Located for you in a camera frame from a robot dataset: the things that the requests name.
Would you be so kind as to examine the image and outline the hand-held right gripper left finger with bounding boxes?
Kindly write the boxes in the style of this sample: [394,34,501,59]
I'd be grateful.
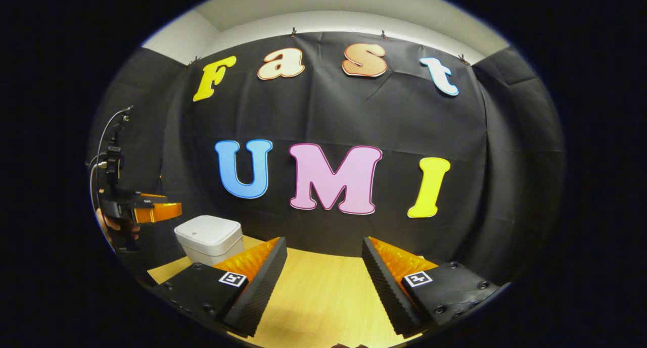
[154,237,288,338]

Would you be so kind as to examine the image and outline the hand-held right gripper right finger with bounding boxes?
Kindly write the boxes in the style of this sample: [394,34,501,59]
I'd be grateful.
[361,237,501,337]

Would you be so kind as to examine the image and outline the white desktop garbage bin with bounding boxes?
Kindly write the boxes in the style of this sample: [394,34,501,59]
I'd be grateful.
[174,215,244,267]

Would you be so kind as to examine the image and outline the wooden desktop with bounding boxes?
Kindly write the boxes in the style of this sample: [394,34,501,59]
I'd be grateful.
[147,235,425,348]

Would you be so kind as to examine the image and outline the black backdrop cloth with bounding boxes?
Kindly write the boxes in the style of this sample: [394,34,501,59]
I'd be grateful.
[86,31,566,288]

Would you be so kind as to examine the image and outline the thin gripper cable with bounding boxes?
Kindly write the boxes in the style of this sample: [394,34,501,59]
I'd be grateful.
[89,107,128,213]

